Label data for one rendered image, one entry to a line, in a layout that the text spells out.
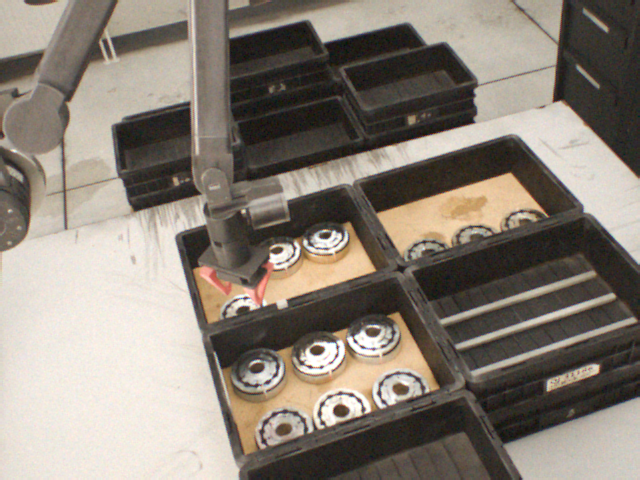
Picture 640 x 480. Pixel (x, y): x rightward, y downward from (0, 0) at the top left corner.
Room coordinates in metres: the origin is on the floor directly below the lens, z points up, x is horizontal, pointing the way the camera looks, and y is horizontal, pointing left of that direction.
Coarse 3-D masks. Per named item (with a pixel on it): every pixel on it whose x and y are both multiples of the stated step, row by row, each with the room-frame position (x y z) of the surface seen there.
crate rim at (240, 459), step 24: (360, 288) 1.03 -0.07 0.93; (408, 288) 1.01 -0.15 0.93; (264, 312) 1.01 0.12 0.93; (288, 312) 1.00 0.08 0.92; (432, 336) 0.88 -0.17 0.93; (216, 360) 0.91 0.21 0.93; (216, 384) 0.86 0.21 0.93; (456, 384) 0.77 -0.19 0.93; (384, 408) 0.75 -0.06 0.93; (312, 432) 0.73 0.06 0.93; (240, 456) 0.71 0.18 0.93; (264, 456) 0.70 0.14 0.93
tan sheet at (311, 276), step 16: (352, 240) 1.27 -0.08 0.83; (304, 256) 1.25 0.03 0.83; (352, 256) 1.22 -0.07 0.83; (304, 272) 1.20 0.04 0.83; (320, 272) 1.19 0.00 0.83; (336, 272) 1.18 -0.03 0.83; (352, 272) 1.17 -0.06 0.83; (368, 272) 1.17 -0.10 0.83; (208, 288) 1.20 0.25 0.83; (240, 288) 1.18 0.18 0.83; (272, 288) 1.17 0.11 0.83; (288, 288) 1.16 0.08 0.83; (304, 288) 1.15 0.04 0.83; (208, 304) 1.15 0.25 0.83; (208, 320) 1.11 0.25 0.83
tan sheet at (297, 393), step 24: (408, 336) 0.98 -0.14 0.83; (288, 360) 0.97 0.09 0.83; (408, 360) 0.92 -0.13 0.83; (288, 384) 0.91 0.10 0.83; (312, 384) 0.90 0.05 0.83; (336, 384) 0.89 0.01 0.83; (360, 384) 0.88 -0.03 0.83; (432, 384) 0.86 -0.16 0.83; (240, 408) 0.87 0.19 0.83; (264, 408) 0.86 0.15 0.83; (312, 408) 0.85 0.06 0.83; (240, 432) 0.82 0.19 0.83
